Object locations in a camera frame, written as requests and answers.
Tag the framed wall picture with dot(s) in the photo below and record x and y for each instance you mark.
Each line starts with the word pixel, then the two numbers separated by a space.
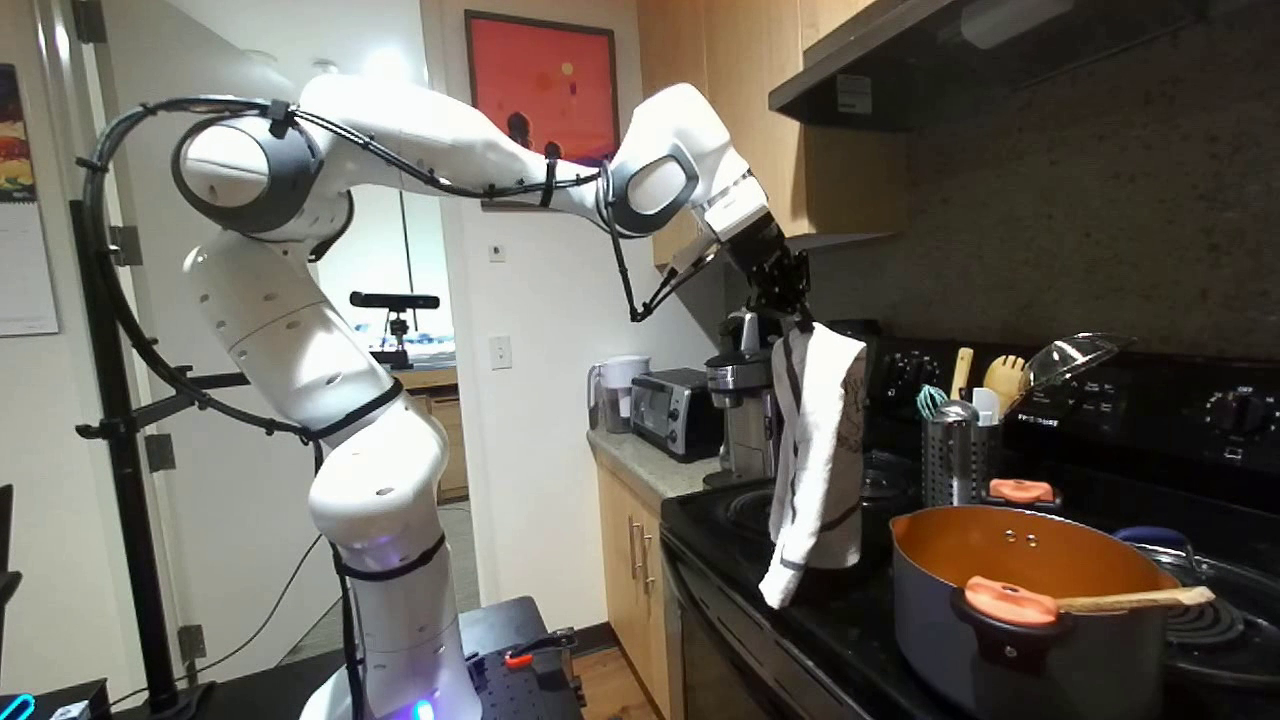
pixel 15 147

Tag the wooden upper cabinet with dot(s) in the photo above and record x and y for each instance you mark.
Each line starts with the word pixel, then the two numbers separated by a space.
pixel 722 52

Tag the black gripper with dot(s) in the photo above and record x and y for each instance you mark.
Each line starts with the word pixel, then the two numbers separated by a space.
pixel 774 267

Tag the white light switch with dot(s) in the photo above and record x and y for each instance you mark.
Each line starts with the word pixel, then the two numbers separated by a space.
pixel 500 353

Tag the red framed painting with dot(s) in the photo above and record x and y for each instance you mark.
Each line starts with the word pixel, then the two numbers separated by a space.
pixel 535 83

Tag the black pole stand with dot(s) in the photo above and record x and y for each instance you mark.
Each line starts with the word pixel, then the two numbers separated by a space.
pixel 123 505

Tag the black electric stove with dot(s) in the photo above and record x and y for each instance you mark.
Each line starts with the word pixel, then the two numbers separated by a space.
pixel 827 640

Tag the wide wooden spoon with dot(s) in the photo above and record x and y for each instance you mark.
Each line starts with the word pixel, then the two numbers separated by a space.
pixel 1008 386

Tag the small coil burner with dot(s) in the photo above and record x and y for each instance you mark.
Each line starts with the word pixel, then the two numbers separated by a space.
pixel 894 486

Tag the robot base platform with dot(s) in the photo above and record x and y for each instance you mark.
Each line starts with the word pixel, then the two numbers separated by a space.
pixel 512 667

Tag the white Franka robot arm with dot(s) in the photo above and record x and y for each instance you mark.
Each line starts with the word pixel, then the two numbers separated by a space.
pixel 304 345

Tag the teal utensil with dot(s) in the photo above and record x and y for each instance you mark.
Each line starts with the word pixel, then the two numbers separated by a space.
pixel 929 401

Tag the white kitchen towel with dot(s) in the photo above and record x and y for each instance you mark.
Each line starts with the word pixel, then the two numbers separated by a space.
pixel 827 455

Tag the wooden lower cabinet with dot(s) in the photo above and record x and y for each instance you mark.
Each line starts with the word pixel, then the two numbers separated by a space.
pixel 634 573

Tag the black stereo camera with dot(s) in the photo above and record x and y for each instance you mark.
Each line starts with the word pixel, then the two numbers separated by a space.
pixel 394 300

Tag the steel toaster oven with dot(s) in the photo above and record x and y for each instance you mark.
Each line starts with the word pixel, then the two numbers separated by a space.
pixel 675 419

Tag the steel utensil holder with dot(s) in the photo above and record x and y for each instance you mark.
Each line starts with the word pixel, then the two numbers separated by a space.
pixel 954 461

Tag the pale utensil head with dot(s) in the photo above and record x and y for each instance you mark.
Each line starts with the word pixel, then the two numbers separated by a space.
pixel 987 404

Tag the large coil burner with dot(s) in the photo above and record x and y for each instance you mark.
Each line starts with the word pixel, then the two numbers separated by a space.
pixel 740 505

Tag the steel coffee maker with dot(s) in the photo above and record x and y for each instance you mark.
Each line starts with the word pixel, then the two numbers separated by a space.
pixel 740 401

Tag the black range hood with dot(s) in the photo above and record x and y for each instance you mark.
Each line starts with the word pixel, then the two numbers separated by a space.
pixel 960 66

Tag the small orange clamp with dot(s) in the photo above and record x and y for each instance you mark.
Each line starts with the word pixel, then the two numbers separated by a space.
pixel 520 658

